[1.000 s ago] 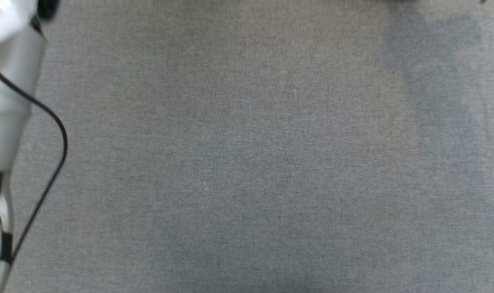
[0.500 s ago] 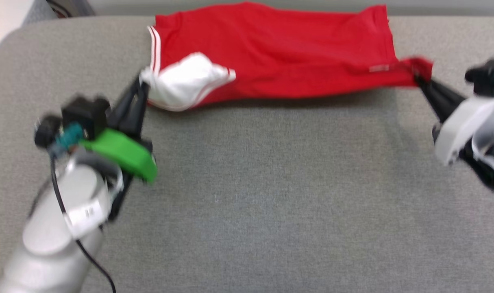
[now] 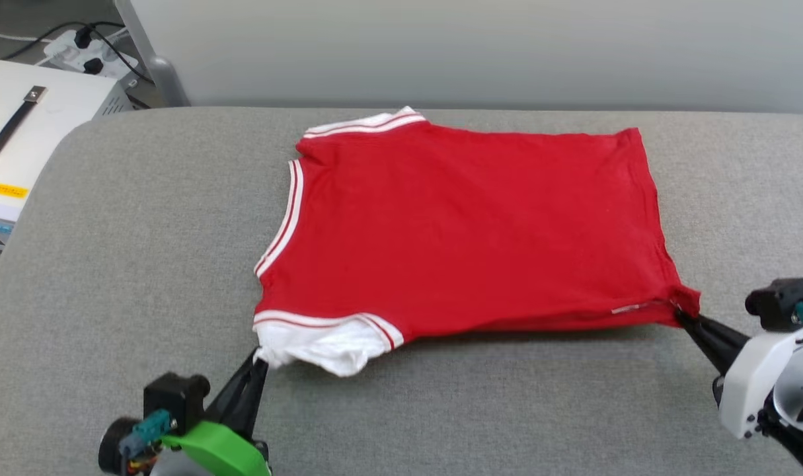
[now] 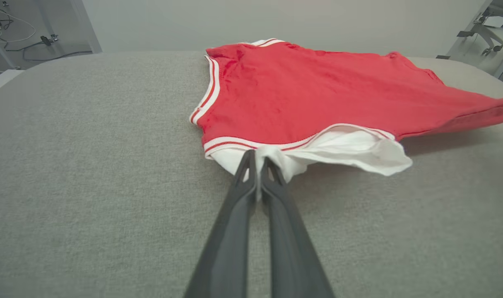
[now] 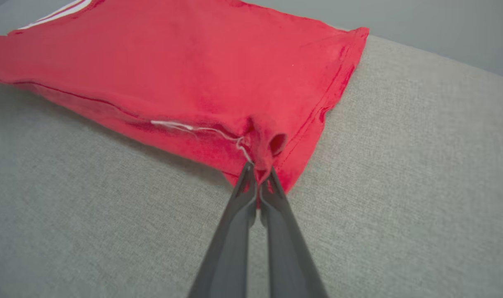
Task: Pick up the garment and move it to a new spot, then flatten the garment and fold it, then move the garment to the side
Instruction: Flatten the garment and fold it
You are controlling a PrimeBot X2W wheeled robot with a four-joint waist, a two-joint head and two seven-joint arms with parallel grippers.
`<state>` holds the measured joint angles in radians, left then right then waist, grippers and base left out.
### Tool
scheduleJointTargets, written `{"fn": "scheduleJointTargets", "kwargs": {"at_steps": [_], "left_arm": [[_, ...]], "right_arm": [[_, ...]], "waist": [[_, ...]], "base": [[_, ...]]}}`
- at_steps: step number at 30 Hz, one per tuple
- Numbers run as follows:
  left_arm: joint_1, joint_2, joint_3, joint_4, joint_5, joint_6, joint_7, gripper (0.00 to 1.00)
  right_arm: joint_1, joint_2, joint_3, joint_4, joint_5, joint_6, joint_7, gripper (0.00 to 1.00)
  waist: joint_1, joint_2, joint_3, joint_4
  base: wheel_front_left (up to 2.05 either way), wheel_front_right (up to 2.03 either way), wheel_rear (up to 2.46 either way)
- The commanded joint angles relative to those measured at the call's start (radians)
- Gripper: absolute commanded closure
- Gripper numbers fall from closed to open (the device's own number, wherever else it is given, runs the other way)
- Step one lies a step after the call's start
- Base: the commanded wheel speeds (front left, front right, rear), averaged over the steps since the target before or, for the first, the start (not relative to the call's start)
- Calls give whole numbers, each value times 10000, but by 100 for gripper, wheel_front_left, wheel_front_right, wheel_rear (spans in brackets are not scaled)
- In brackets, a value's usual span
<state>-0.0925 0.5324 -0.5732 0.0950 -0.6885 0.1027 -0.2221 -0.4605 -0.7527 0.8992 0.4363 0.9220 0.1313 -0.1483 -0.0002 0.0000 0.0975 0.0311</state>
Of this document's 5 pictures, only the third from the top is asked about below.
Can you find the red basketball jersey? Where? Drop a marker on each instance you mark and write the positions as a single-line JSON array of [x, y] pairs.
[[474, 231]]

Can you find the white partition panel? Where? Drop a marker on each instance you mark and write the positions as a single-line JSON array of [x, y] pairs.
[[474, 46]]

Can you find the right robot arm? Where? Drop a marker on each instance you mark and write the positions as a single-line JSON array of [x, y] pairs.
[[798, 396]]

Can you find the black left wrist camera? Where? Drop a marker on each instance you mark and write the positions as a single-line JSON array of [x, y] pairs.
[[176, 400]]

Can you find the white power strip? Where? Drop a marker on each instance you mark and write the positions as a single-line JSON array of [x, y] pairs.
[[107, 53]]

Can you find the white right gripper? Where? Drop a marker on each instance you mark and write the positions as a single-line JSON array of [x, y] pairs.
[[748, 383]]

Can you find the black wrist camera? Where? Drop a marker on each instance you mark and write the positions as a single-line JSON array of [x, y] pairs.
[[778, 304], [176, 400]]

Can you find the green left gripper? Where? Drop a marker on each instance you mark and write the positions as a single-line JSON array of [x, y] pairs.
[[226, 453]]

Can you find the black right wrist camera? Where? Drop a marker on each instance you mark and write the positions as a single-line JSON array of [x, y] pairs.
[[778, 304]]

